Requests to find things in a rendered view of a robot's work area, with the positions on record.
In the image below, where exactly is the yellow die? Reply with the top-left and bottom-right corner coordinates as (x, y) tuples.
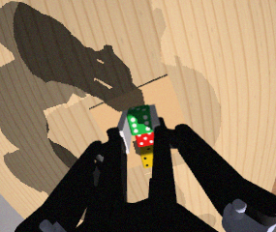
(140, 145), (153, 168)

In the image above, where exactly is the green die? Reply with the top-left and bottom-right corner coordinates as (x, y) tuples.
(127, 104), (153, 135)

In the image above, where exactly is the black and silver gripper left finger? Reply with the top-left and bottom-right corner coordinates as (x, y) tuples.
(15, 110), (132, 232)

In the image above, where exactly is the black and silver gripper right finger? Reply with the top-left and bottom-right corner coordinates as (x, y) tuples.
(143, 104), (276, 232)

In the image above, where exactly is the red die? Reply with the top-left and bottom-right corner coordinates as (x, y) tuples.
(135, 132), (154, 147)

